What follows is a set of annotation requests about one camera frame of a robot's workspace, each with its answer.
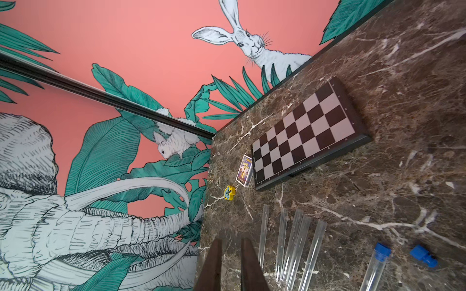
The test tube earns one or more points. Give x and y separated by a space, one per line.
281 244
291 243
375 268
297 252
263 233
313 255

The folded chess board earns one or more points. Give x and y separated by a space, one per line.
325 126

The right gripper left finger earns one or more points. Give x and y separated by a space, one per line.
210 275

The yellow small toy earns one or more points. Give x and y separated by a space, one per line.
229 193

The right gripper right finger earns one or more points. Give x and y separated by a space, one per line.
252 278

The small card box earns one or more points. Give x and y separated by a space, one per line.
245 171

